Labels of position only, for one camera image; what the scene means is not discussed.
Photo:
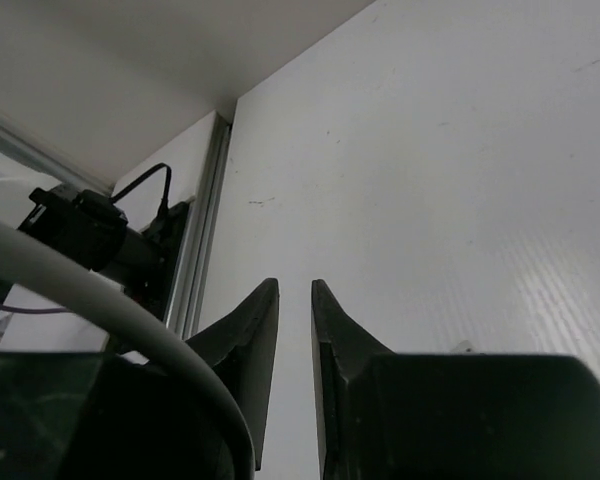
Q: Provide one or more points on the aluminium mounting rail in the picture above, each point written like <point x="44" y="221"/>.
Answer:
<point x="176" y="310"/>

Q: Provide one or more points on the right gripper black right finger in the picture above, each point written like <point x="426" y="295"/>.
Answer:
<point x="385" y="415"/>

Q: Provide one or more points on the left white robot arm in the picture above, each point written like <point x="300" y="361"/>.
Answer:
<point x="92" y="230"/>

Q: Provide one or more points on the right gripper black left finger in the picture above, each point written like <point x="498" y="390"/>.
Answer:
<point x="100" y="416"/>

